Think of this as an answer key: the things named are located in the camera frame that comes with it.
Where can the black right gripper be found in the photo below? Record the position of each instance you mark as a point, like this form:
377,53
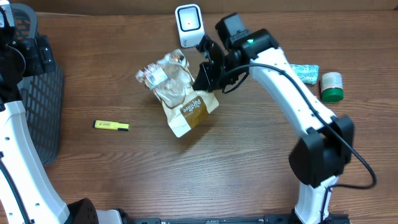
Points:
207,76

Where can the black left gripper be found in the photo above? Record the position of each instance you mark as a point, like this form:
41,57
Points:
40,52

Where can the beige Pantree snack bag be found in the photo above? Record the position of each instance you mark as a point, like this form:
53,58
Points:
172,83

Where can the yellow and blue bar packet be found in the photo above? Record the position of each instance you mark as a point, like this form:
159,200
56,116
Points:
110,125

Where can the teal snack packet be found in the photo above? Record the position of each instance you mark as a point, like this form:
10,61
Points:
307,73

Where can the green lid white jar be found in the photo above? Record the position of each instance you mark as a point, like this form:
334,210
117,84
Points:
331,86

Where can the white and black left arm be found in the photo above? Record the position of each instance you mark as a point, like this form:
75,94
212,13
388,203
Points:
27,195

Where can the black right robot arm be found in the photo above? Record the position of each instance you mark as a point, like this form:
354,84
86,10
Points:
324,141

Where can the white barcode scanner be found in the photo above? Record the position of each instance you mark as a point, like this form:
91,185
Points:
189,25

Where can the dark grey plastic basket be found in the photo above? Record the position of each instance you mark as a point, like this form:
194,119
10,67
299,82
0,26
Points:
42,95

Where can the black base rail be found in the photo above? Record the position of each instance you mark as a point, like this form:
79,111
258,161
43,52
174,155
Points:
211,221

